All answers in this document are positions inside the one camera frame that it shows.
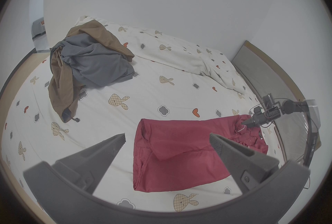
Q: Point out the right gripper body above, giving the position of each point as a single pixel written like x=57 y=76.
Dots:
x=260 y=119

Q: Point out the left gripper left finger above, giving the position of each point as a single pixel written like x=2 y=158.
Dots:
x=98 y=160

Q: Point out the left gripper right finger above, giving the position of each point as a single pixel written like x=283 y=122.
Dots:
x=241 y=163

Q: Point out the red shirt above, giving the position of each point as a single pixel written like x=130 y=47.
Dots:
x=181 y=155

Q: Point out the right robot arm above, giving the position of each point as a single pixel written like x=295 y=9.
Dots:
x=290 y=106

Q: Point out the bed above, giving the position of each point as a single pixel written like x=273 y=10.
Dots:
x=168 y=98

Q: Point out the brown garment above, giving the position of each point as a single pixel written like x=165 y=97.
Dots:
x=62 y=93

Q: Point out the grey garment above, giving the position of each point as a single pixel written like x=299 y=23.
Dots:
x=98 y=67

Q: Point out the white printed quilt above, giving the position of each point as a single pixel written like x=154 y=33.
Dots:
x=181 y=54

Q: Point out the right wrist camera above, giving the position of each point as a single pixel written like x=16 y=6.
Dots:
x=257 y=109

